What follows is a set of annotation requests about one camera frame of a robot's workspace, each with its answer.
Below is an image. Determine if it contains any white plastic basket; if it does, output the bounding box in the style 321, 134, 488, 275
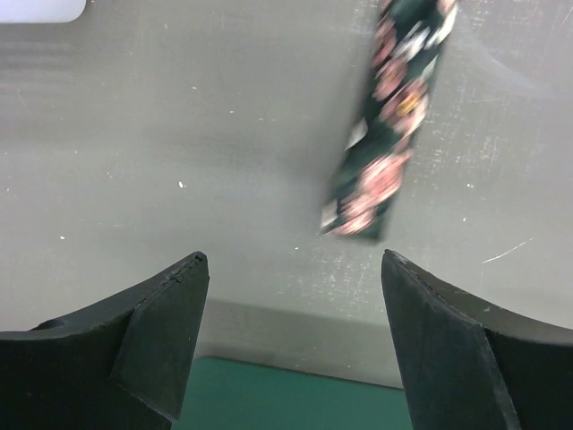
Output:
0, 0, 87, 24

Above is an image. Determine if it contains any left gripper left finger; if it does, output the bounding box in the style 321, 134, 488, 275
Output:
1, 252, 210, 429

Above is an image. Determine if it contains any green divided organizer tray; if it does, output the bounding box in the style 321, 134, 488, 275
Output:
173, 357, 412, 430

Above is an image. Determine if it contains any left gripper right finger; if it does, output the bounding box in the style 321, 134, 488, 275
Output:
381, 250, 572, 430

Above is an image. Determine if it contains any pink floral dark tie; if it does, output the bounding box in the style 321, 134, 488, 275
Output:
321, 0, 458, 243

